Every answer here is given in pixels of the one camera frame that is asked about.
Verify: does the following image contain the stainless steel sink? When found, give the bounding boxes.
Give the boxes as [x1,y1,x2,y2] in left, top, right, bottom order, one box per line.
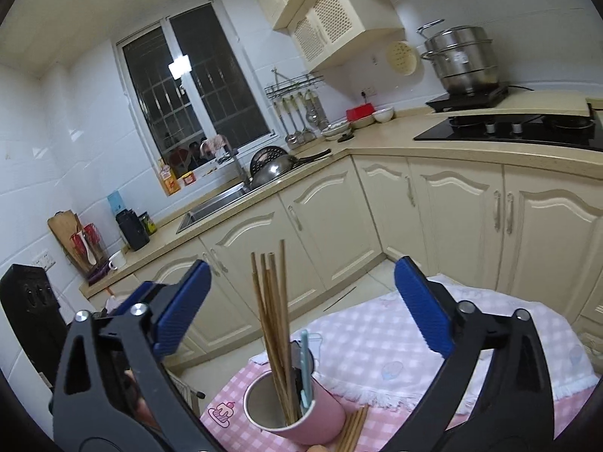
[176,183,250,235]

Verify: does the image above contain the white fringed checked towel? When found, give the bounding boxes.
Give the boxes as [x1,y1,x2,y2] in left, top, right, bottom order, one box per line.
[249,275,601,410]

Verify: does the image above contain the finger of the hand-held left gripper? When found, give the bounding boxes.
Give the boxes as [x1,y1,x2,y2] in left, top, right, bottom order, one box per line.
[112,281,157,317]

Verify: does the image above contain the black box appliance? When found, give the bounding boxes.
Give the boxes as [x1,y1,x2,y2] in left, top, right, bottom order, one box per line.
[0,264,67,387]

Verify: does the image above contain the black round colander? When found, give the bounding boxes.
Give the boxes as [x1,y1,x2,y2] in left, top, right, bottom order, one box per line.
[249,147,290,173]

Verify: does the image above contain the light blue sheathed knife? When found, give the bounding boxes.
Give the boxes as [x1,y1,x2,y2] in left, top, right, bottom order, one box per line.
[299,330,315,410]

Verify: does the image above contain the red plastic container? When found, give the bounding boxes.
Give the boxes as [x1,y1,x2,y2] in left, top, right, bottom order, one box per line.
[345,102,376,123]

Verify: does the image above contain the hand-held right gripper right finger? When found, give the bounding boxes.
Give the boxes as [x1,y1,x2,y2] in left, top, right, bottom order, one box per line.
[377,257,557,452]

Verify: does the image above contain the black glass gas stove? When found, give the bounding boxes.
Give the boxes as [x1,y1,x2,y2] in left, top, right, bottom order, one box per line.
[413,110,603,151]

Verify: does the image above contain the cream base cabinets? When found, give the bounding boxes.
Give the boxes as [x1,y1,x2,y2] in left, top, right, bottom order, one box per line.
[87,153,603,373]

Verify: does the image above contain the hanging metal spatula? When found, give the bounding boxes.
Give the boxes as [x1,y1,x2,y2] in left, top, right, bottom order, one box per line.
[289,96,308,144]

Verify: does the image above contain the metal sink faucet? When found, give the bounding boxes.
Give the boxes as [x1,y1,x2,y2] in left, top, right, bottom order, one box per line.
[200,139,250,189]

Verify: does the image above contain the pink cloth on faucet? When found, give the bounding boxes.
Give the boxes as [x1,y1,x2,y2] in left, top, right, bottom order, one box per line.
[200,136,229,156]

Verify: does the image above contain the hanging metal ladle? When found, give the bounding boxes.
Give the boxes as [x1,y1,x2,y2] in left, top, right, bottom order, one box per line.
[280,99,301,148]

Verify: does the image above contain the red utensil holder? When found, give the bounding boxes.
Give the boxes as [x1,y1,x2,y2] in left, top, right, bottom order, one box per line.
[70,223,107,274]

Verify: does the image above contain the black kettle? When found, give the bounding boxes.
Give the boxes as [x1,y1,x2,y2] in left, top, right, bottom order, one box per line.
[116,208,150,252]

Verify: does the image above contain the white framed window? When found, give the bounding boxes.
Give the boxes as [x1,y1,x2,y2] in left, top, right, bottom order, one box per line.
[115,2,274,170]

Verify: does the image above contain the metal wok with black handle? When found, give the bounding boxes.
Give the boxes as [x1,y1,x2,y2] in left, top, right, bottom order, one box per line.
[249,148,333,189]

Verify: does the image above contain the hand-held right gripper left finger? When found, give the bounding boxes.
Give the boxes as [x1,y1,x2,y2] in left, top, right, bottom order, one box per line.
[52,260,227,452]

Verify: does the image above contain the bundle of wooden chopsticks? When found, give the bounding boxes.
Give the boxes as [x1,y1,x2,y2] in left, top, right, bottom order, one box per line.
[249,239,370,452]

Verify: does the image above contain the wall utensil rack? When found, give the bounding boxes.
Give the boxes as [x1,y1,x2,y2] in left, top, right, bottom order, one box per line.
[264,70,326,99]

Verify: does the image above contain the stainless steel steamer pot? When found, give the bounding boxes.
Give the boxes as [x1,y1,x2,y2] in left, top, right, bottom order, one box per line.
[417,19,501,96]

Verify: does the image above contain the beige board over stove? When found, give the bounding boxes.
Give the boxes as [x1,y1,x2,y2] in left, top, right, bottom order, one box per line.
[445,90,593,118]

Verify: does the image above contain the yellow round perforated plate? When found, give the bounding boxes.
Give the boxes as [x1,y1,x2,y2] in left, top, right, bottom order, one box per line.
[385,40,418,75]

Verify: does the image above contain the person's left hand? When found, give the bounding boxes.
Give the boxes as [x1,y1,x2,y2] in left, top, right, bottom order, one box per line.
[123,370,158,431]

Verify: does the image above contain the pink cylindrical cup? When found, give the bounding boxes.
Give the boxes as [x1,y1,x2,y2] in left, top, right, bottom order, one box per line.
[242,370,347,446]

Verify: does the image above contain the cream lattice wall cabinet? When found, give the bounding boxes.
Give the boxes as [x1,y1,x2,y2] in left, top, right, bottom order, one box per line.
[249,0,407,72]

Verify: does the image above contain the black induction cooker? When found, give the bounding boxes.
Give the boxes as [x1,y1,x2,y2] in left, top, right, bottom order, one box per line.
[425,84,512,114]

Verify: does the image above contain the wooden cutting board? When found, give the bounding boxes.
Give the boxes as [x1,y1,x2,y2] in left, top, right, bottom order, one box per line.
[47,211,95,274]

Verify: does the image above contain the orange bottle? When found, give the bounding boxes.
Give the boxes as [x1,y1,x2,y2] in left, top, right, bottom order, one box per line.
[158,157,182,195]

